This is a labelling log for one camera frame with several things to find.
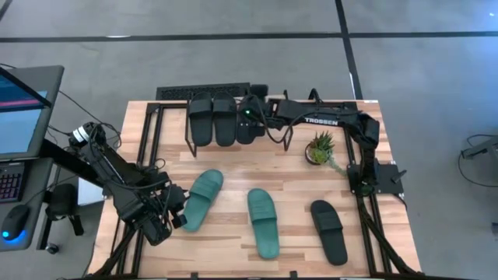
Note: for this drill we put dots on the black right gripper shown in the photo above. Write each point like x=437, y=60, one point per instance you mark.
x=254, y=114

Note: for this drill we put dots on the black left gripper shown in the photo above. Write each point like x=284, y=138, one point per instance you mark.
x=163, y=202

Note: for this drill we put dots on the green rubber slide sandal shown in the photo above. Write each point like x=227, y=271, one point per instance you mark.
x=204, y=194
x=264, y=225

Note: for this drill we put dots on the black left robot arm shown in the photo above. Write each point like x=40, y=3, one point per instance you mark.
x=113, y=171

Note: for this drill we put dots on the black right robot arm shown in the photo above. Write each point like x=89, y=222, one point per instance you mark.
x=323, y=116

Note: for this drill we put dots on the wooden shelf with black legs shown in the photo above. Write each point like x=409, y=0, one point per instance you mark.
x=281, y=131

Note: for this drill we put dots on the succulent plant in black pot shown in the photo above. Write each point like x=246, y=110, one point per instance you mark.
x=320, y=149

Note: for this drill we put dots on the black floor vent grille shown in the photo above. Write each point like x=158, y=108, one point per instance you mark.
x=175, y=92

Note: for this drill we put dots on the white paper sheet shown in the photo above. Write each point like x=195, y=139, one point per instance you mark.
x=87, y=194

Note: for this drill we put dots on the black metal support beam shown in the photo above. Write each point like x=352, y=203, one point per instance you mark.
x=62, y=157

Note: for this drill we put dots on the small black caster wheel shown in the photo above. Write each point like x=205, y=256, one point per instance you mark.
x=51, y=249

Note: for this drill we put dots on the grey workstation desk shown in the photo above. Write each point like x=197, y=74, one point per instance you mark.
x=37, y=183

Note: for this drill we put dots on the black computer mouse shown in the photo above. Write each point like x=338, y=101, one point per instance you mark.
x=15, y=221

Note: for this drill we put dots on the black keyboard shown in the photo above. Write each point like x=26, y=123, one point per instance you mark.
x=11, y=183

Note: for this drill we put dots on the grey framed computer monitor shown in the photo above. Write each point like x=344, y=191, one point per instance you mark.
x=19, y=132

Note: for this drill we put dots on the grey metal floor stand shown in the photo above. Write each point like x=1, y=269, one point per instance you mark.
x=482, y=149

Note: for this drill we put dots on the black aluminium rig frame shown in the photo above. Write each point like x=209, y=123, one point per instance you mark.
x=171, y=105

